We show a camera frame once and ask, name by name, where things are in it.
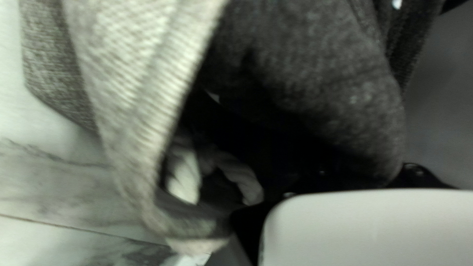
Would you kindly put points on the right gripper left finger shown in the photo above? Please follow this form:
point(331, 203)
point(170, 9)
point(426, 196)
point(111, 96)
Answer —
point(255, 225)

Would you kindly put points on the grey fabric basket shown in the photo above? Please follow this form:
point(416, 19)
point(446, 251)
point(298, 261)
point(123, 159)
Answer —
point(133, 92)

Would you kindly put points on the black sweatshirt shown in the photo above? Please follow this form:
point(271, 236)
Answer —
point(314, 74)

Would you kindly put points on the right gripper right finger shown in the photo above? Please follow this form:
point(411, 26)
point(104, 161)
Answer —
point(417, 179)

